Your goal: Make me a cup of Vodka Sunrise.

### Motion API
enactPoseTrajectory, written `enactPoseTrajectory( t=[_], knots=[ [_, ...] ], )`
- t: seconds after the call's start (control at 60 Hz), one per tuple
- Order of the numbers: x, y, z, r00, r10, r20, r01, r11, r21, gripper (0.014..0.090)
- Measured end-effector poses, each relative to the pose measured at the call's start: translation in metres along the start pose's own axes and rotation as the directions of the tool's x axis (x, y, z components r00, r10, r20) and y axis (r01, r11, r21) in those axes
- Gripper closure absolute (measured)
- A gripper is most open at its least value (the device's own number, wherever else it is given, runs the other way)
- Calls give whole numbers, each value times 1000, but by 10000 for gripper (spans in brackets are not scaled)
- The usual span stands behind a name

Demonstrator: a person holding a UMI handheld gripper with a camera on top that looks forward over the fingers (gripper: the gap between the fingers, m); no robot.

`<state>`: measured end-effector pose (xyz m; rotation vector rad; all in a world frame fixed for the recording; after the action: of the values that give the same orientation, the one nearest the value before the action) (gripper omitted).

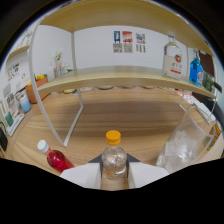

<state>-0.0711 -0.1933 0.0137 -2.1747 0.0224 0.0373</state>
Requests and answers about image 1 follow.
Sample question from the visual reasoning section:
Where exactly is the clear bottle red label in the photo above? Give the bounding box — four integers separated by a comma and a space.
162, 31, 184, 80

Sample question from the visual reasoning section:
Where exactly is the blue wall poster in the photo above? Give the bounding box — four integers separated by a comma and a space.
112, 30, 122, 54

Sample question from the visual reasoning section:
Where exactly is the light blue lidded cup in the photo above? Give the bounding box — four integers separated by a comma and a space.
19, 94, 32, 114

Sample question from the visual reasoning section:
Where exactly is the clear glass with ice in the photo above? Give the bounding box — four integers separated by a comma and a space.
155, 104, 214, 174

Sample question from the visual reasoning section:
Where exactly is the blue liquid bottle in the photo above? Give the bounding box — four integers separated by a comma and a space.
188, 48, 204, 87

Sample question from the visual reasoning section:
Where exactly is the black kettle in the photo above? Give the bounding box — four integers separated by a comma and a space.
0, 126, 9, 153

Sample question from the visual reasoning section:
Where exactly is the orange storage basket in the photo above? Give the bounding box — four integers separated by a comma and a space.
25, 75, 49, 104

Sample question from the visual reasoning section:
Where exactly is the red wall poster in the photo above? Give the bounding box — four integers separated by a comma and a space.
121, 30, 134, 54

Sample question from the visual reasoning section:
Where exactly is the white tray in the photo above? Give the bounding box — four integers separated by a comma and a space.
5, 113, 26, 137

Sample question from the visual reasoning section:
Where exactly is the white flower vase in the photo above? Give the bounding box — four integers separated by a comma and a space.
53, 49, 64, 78

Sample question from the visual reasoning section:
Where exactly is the multicolour wall poster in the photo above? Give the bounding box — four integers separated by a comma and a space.
135, 32, 147, 54

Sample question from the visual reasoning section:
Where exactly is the green cup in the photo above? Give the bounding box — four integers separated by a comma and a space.
3, 111, 14, 127

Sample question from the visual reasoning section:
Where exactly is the red liquid bottle white cap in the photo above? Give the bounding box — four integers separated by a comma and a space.
36, 139, 75, 174

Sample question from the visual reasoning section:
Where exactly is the clear bottle orange cap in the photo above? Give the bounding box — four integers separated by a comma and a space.
101, 130, 128, 180

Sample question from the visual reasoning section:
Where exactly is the wooden wall shelf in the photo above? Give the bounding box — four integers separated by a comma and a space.
5, 44, 31, 61

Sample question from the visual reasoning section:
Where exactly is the white-framed wooden shelf rack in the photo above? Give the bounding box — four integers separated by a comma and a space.
28, 0, 219, 148

